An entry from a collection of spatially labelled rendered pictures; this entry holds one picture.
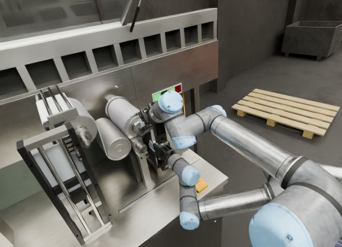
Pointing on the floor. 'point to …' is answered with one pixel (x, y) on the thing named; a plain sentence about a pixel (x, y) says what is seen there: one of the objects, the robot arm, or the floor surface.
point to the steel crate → (312, 38)
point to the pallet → (313, 128)
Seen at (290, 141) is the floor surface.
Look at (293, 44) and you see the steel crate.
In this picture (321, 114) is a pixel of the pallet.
